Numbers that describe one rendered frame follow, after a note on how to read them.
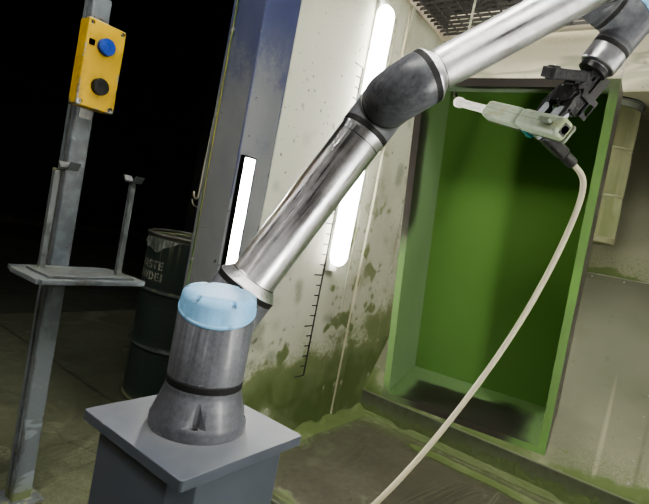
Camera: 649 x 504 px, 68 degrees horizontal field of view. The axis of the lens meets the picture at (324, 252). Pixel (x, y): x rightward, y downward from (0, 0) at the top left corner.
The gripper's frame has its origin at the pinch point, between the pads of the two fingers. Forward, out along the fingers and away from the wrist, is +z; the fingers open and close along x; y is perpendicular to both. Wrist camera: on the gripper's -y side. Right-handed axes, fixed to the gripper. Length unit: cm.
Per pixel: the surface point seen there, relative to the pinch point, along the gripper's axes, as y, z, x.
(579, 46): 81, -73, 120
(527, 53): 71, -60, 139
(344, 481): 57, 144, 24
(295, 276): 9, 93, 79
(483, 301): 67, 51, 41
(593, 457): 154, 80, 14
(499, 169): 40, 6, 54
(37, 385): -66, 150, 31
